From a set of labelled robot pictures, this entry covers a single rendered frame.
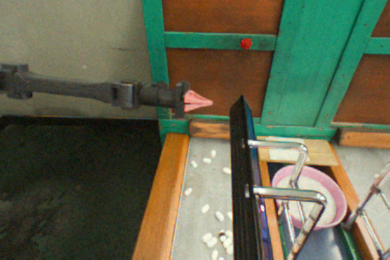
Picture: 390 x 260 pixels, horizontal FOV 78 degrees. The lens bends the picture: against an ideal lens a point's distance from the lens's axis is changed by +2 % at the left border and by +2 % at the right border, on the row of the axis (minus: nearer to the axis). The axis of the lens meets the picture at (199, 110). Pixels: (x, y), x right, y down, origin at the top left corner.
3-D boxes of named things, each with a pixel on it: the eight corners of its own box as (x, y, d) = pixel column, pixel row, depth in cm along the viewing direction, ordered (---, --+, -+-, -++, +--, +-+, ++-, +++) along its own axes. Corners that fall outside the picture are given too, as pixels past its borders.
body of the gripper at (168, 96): (185, 113, 73) (162, 110, 74) (187, 80, 70) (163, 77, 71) (180, 120, 67) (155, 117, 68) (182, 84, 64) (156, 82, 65)
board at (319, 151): (259, 161, 106) (259, 159, 105) (256, 137, 117) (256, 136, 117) (338, 166, 103) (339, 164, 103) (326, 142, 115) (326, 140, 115)
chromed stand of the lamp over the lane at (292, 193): (230, 276, 79) (246, 196, 52) (229, 216, 95) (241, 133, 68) (290, 283, 78) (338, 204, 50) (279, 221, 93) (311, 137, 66)
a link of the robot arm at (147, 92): (136, 107, 68) (136, 87, 66) (144, 101, 75) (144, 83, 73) (159, 110, 67) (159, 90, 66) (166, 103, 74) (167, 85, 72)
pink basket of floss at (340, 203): (312, 256, 84) (321, 243, 78) (254, 200, 101) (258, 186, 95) (350, 211, 97) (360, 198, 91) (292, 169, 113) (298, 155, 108)
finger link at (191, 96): (211, 115, 72) (182, 111, 73) (214, 92, 70) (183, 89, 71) (209, 123, 66) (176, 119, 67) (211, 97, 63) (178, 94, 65)
